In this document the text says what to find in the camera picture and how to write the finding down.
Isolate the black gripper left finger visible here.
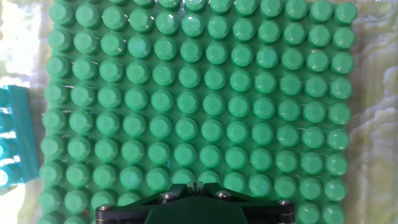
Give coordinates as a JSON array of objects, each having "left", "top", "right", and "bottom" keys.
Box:
[{"left": 95, "top": 182, "right": 196, "bottom": 224}]

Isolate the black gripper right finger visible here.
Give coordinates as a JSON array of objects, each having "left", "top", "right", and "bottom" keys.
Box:
[{"left": 195, "top": 182, "right": 295, "bottom": 224}]

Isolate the teal four-stud block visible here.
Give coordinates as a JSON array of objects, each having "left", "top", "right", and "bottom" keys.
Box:
[{"left": 0, "top": 84, "right": 40, "bottom": 189}]

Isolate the green studded baseplate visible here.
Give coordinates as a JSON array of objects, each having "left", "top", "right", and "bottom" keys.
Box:
[{"left": 37, "top": 0, "right": 358, "bottom": 224}]

